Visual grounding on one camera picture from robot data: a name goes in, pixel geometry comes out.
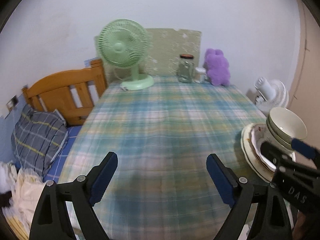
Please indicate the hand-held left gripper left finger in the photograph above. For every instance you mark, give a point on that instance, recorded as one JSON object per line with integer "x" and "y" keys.
{"x": 105, "y": 177}

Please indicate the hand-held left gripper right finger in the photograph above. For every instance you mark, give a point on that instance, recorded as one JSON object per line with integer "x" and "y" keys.
{"x": 221, "y": 180}

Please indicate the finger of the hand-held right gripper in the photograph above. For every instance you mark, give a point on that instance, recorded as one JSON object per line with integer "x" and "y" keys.
{"x": 303, "y": 148}
{"x": 271, "y": 152}

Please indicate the white plate red flower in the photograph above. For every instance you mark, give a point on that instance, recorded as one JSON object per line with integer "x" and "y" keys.
{"x": 258, "y": 136}

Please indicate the stack of patterned plates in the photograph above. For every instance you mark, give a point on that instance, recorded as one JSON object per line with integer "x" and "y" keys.
{"x": 250, "y": 166}

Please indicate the large beige plate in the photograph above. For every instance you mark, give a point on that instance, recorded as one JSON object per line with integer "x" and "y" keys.
{"x": 285, "y": 122}

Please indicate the white standing fan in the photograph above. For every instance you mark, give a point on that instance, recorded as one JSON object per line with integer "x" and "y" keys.
{"x": 272, "y": 95}

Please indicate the plaid tablecloth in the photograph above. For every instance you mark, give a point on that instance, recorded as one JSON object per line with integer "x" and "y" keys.
{"x": 160, "y": 130}

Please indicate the grey plaid pillow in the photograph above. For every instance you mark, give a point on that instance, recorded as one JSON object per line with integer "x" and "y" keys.
{"x": 37, "y": 140}

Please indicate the beige door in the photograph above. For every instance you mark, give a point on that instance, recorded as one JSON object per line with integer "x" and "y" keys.
{"x": 307, "y": 67}

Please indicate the pile of white clothes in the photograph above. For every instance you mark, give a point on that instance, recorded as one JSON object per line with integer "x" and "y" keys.
{"x": 22, "y": 200}

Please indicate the purple plush toy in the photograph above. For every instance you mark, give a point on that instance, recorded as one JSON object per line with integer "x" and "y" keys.
{"x": 217, "y": 67}

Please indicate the wooden bed headboard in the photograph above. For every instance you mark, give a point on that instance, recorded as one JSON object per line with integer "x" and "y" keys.
{"x": 60, "y": 87}

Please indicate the dark cloth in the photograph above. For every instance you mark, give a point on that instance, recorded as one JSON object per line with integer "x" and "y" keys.
{"x": 5, "y": 198}

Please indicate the small white container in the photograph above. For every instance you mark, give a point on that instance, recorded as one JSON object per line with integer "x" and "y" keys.
{"x": 200, "y": 76}

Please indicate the glass jar brown lid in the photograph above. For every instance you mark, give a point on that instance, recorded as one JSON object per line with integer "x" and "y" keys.
{"x": 186, "y": 70}

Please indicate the green desk fan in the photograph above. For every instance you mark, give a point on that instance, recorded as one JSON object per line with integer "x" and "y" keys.
{"x": 122, "y": 47}

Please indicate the green printed board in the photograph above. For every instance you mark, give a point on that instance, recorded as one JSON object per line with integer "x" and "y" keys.
{"x": 170, "y": 52}

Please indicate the blue patterned wall sticker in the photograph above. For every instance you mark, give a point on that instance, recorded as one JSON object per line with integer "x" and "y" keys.
{"x": 88, "y": 63}

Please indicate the wall socket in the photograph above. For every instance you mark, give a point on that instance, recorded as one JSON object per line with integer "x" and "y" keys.
{"x": 12, "y": 102}

